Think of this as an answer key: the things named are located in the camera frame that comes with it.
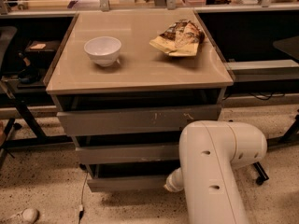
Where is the white sneaker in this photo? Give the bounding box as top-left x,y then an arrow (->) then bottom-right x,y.
0,208 -> 39,224

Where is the grey middle drawer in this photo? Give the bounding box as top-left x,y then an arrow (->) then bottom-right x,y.
76,143 -> 178,164

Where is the grey top drawer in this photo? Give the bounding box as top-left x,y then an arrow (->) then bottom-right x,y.
58,105 -> 221,136

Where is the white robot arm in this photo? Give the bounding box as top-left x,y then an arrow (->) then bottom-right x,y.
164,120 -> 267,224

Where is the black floor cable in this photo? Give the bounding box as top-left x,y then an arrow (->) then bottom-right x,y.
78,171 -> 90,224

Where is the grey office chair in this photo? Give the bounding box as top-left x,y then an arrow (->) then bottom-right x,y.
0,26 -> 17,76

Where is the black stand left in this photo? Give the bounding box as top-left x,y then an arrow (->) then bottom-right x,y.
0,81 -> 75,170

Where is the white bowl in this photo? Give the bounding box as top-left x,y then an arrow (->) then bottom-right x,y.
84,36 -> 121,67

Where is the grey drawer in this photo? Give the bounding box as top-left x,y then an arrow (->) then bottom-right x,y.
58,105 -> 221,136
76,143 -> 178,164
87,161 -> 179,192

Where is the yellow chip bag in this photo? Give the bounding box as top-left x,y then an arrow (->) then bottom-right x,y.
149,20 -> 205,57

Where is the grey drawer cabinet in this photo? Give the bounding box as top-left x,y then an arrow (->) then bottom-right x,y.
43,8 -> 235,185

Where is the black wheeled stand right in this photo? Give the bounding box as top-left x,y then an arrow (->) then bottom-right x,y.
253,110 -> 299,186

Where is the black box with note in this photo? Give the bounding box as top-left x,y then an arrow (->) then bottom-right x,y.
25,40 -> 60,58

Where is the grey bottom drawer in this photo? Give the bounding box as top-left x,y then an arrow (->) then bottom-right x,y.
87,161 -> 179,192

